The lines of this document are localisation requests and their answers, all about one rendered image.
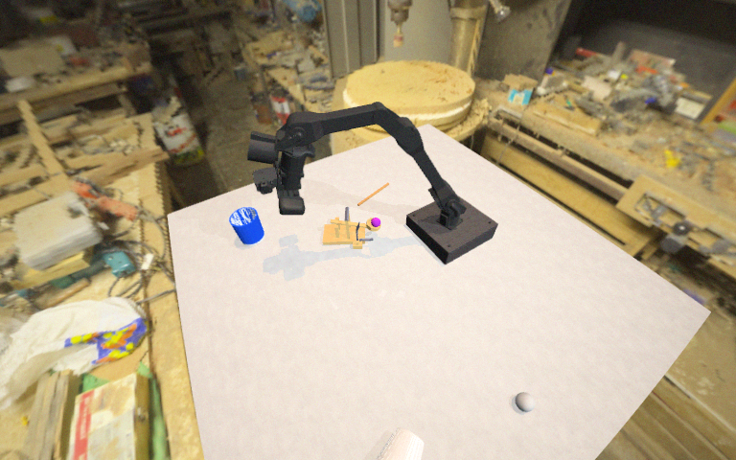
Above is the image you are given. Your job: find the small white ball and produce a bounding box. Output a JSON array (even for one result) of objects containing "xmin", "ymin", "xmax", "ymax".
[{"xmin": 515, "ymin": 392, "xmax": 535, "ymax": 412}]

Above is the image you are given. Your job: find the blue cup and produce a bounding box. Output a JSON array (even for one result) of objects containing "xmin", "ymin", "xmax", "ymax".
[{"xmin": 230, "ymin": 207, "xmax": 265, "ymax": 246}]

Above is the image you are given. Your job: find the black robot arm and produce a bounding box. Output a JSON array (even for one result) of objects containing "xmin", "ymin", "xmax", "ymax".
[{"xmin": 247, "ymin": 102, "xmax": 467, "ymax": 230}]

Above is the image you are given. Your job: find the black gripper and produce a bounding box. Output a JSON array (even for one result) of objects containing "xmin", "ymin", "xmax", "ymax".
[{"xmin": 273, "ymin": 157, "xmax": 305, "ymax": 216}]

